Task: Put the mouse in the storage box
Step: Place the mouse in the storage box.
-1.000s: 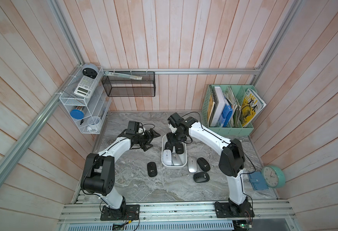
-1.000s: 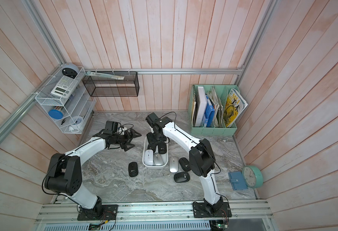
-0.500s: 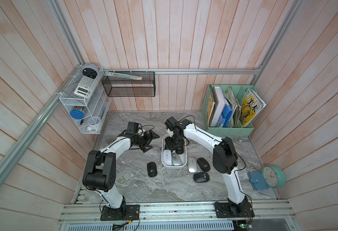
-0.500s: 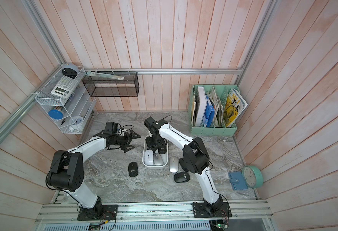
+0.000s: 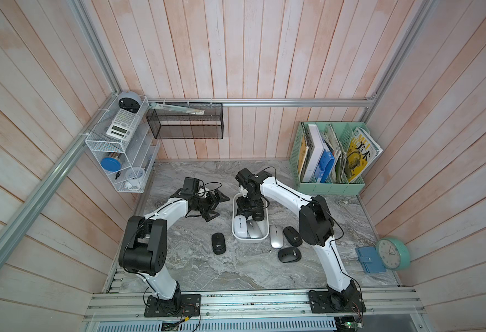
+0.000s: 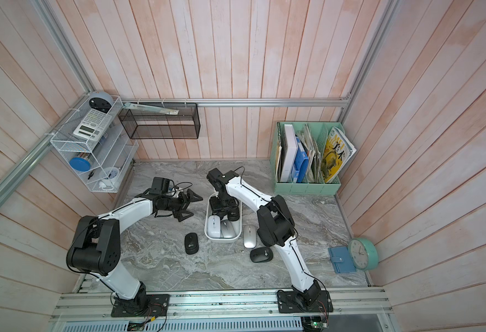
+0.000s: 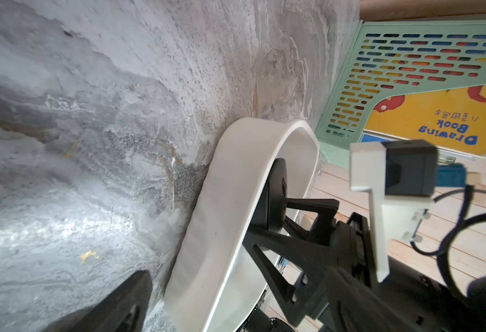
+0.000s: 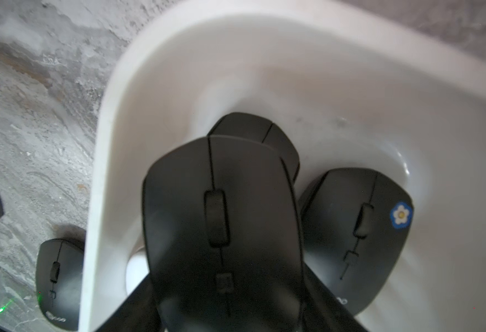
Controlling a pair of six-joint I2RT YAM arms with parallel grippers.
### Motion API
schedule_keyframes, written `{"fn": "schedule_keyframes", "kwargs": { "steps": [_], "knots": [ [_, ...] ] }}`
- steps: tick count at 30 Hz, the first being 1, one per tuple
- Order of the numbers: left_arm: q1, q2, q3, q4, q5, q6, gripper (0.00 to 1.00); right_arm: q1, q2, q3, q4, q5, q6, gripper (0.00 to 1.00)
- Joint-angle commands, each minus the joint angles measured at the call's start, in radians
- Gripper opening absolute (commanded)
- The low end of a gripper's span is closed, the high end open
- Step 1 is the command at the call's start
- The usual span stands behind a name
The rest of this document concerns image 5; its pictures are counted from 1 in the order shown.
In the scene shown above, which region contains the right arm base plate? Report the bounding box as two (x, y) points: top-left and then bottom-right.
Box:
(307, 284), (366, 313)

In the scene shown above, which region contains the blue wallet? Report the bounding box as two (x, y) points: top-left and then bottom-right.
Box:
(356, 246), (387, 274)

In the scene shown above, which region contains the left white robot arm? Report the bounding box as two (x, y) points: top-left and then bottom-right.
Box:
(118, 177), (230, 302)

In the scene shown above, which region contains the white storage box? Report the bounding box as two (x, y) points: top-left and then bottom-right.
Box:
(232, 194), (270, 243)

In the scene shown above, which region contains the blue folder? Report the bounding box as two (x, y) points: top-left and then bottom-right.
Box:
(314, 143), (336, 183)

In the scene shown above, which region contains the white cup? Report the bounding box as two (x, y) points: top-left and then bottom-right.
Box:
(125, 167), (145, 190)

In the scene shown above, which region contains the blue lid jar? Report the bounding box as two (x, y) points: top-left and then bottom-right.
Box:
(100, 152), (122, 172)

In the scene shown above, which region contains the round grey speaker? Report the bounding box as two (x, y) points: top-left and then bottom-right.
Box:
(118, 91), (142, 113)

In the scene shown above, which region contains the white book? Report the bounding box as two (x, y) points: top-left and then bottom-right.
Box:
(302, 124), (324, 183)

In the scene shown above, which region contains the green file organizer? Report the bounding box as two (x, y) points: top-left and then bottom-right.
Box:
(289, 122), (370, 196)

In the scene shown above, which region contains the yellow magazine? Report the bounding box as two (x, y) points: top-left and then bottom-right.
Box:
(345, 127), (383, 183)

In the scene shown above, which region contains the black wire basket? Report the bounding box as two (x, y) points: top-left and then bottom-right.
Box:
(146, 102), (224, 140)

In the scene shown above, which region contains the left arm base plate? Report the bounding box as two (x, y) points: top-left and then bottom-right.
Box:
(144, 292), (201, 318)

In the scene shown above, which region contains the aluminium rail frame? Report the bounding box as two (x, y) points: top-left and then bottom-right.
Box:
(81, 287), (433, 331)

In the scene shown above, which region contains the white wire shelf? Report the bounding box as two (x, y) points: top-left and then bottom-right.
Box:
(85, 94), (160, 193)

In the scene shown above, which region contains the green alarm clock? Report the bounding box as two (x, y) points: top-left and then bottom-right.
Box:
(376, 237), (411, 271)

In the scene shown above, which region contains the black mouse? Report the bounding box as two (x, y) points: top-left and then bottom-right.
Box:
(252, 210), (265, 221)
(211, 232), (226, 255)
(277, 247), (302, 264)
(283, 226), (303, 247)

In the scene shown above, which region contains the white mouse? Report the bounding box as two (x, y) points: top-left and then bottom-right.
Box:
(233, 215), (248, 239)

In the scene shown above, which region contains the white calculator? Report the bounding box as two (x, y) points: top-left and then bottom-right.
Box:
(106, 109), (141, 141)

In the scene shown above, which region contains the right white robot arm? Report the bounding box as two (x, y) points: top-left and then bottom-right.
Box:
(235, 168), (358, 300)

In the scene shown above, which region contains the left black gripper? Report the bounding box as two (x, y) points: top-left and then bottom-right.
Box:
(192, 188), (230, 221)

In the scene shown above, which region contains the silver mouse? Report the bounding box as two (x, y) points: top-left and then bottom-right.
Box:
(269, 225), (284, 249)
(246, 220), (263, 239)

